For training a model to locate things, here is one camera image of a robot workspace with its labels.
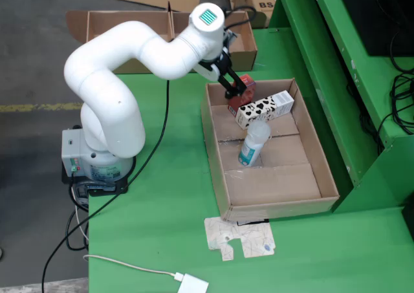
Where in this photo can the grey base control box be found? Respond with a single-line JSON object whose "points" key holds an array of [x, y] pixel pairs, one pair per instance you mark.
{"points": [[69, 150]]}

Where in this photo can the divided cardboard box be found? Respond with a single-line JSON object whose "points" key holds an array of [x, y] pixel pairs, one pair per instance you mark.
{"points": [[129, 24]]}

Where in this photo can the shallow cardboard tray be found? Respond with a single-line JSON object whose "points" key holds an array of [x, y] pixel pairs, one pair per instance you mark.
{"points": [[291, 189]]}

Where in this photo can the flattened patterned carton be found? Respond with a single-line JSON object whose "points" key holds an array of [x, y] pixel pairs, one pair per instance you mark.
{"points": [[252, 238]]}

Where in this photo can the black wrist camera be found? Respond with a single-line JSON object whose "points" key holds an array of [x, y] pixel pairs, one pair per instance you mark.
{"points": [[231, 39]]}

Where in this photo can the cow print carton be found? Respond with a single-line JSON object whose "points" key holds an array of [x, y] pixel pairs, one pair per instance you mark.
{"points": [[258, 110]]}

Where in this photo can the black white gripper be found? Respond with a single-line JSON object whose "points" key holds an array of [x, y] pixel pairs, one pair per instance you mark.
{"points": [[215, 67]]}

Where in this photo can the green metal shelf frame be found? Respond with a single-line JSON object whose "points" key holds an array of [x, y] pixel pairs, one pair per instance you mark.
{"points": [[323, 63]]}

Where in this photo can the red small carton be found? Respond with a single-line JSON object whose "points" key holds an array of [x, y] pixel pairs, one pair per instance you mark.
{"points": [[251, 87]]}

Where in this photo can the white bottle teal label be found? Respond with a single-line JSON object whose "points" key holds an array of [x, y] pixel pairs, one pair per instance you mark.
{"points": [[249, 152]]}

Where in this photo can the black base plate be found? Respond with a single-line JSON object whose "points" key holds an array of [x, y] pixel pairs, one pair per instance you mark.
{"points": [[120, 188]]}

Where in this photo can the black monitor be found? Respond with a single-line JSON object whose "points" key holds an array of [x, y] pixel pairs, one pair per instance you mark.
{"points": [[372, 15]]}

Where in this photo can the white power adapter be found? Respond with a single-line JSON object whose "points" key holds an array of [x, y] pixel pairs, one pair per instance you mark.
{"points": [[192, 285]]}

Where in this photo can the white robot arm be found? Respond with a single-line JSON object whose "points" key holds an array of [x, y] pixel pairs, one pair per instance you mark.
{"points": [[106, 89]]}

